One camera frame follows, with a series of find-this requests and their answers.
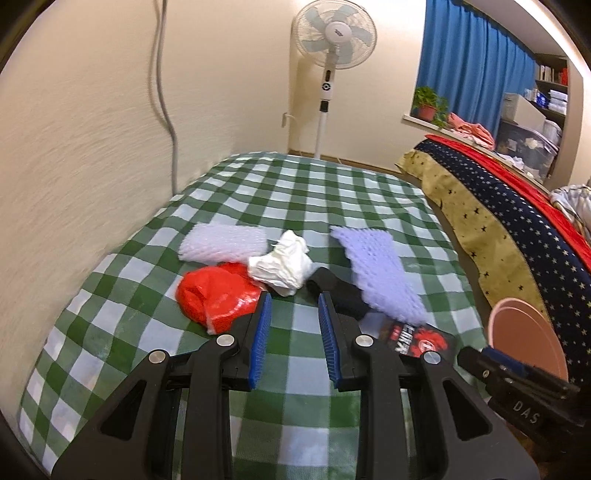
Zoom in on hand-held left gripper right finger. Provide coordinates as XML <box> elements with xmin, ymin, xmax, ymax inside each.
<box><xmin>318</xmin><ymin>292</ymin><xmax>541</xmax><ymax>480</ymax></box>

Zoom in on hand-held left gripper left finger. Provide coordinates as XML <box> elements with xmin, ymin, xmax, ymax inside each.
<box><xmin>51</xmin><ymin>292</ymin><xmax>273</xmax><ymax>480</ymax></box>

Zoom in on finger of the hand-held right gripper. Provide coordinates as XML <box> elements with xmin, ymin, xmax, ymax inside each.
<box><xmin>482</xmin><ymin>347</ymin><xmax>578</xmax><ymax>389</ymax></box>
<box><xmin>459</xmin><ymin>346</ymin><xmax>580</xmax><ymax>397</ymax></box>

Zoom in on pink plastic bin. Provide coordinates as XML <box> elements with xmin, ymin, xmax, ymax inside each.
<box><xmin>488</xmin><ymin>298</ymin><xmax>568</xmax><ymax>381</ymax></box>

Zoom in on black cloth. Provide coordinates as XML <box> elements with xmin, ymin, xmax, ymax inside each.
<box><xmin>306</xmin><ymin>267</ymin><xmax>372</xmax><ymax>324</ymax></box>

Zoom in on black packet with red print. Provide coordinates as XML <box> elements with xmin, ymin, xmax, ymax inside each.
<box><xmin>376</xmin><ymin>320</ymin><xmax>458</xmax><ymax>360</ymax></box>

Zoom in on orange-red plastic bag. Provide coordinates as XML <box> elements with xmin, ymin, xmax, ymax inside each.
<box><xmin>177</xmin><ymin>261</ymin><xmax>269</xmax><ymax>335</ymax></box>

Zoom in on white paper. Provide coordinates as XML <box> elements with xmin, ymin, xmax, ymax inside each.
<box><xmin>248</xmin><ymin>229</ymin><xmax>315</xmax><ymax>297</ymax></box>

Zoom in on purple foam net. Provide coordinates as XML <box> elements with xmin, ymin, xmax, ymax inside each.
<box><xmin>329</xmin><ymin>224</ymin><xmax>428</xmax><ymax>324</ymax></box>

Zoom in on white foam net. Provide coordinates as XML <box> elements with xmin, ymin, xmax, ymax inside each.
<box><xmin>179</xmin><ymin>223</ymin><xmax>269</xmax><ymax>265</ymax></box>

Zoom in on navy star-patterned sheet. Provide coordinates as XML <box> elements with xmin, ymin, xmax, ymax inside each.
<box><xmin>413</xmin><ymin>141</ymin><xmax>591</xmax><ymax>384</ymax></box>

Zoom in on green checked tablecloth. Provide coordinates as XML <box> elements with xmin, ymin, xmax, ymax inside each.
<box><xmin>18</xmin><ymin>150</ymin><xmax>490</xmax><ymax>480</ymax></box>

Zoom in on yellow star-patterned sheet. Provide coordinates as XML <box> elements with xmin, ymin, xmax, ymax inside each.
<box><xmin>396</xmin><ymin>148</ymin><xmax>550</xmax><ymax>324</ymax></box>

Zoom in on striped duvet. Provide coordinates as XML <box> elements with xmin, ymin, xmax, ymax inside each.
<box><xmin>549</xmin><ymin>185</ymin><xmax>591</xmax><ymax>232</ymax></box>

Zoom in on red blanket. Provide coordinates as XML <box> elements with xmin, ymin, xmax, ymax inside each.
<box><xmin>425</xmin><ymin>134</ymin><xmax>591</xmax><ymax>259</ymax></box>

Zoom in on clear plastic storage box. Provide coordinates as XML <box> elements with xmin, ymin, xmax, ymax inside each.
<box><xmin>495</xmin><ymin>117</ymin><xmax>561</xmax><ymax>178</ymax></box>

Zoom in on pink cloth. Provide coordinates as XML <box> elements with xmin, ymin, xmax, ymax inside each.
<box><xmin>445</xmin><ymin>112</ymin><xmax>496</xmax><ymax>147</ymax></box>

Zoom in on potted green plant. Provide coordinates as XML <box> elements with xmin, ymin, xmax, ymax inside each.
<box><xmin>412</xmin><ymin>86</ymin><xmax>450</xmax><ymax>127</ymax></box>

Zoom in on beige box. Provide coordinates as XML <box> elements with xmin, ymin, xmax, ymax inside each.
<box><xmin>501</xmin><ymin>92</ymin><xmax>550</xmax><ymax>123</ymax></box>

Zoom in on wooden bookshelf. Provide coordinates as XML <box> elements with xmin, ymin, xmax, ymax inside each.
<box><xmin>533</xmin><ymin>54</ymin><xmax>570</xmax><ymax>125</ymax></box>

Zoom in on blue curtain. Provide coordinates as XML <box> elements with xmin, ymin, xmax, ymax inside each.
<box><xmin>418</xmin><ymin>0</ymin><xmax>539</xmax><ymax>127</ymax></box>

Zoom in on white standing fan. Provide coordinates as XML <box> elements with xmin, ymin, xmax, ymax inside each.
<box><xmin>291</xmin><ymin>0</ymin><xmax>378</xmax><ymax>160</ymax></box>

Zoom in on grey wall cable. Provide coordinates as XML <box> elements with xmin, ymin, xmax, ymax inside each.
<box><xmin>154</xmin><ymin>0</ymin><xmax>181</xmax><ymax>195</ymax></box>

